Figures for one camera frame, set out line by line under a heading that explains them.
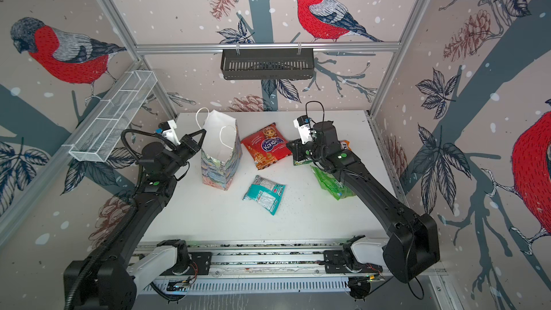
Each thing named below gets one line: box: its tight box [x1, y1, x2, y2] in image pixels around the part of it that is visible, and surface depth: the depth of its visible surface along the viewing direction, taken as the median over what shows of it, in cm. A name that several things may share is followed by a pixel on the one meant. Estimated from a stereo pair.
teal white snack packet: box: [242, 175, 287, 216], surface depth 88 cm
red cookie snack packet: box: [241, 122, 294, 171], surface depth 102 cm
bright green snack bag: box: [309, 165, 356, 201], surface depth 79 cm
